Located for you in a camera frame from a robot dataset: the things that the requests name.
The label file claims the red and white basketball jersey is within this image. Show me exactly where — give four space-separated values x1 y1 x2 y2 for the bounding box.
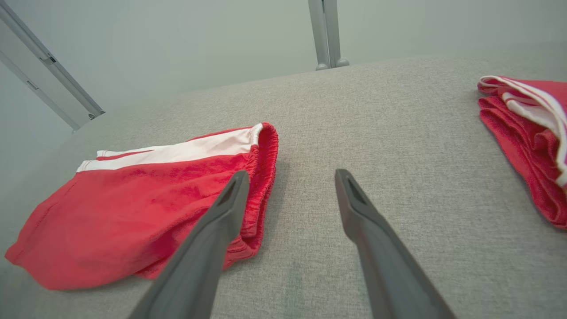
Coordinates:
477 75 567 230

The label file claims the grey partition frame with bracket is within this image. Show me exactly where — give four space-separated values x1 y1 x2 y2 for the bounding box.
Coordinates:
0 0 106 120

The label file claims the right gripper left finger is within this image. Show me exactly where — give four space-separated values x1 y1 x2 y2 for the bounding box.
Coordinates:
128 171 250 319

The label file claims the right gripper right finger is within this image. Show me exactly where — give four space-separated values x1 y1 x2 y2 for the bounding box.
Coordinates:
334 168 457 319

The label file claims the grey fabric sofa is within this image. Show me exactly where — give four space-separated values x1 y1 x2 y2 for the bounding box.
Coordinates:
0 42 567 319

